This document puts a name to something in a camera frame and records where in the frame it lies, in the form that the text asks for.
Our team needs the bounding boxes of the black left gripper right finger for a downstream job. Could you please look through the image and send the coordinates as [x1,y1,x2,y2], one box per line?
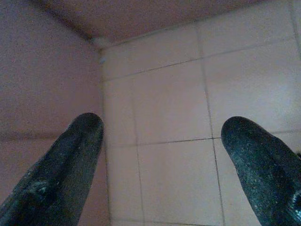
[220,116,301,226]

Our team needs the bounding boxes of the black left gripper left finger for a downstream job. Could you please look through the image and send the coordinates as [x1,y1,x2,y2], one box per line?
[0,112,104,226]

